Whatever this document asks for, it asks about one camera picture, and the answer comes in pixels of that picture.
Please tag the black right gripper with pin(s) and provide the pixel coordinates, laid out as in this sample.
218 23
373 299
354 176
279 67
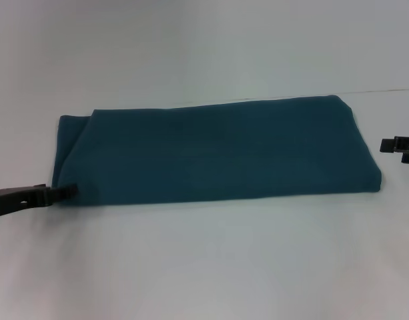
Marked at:
407 148

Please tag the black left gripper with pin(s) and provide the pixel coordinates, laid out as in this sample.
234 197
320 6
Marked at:
17 200

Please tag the teal blue shirt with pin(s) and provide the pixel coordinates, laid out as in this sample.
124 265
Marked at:
224 150

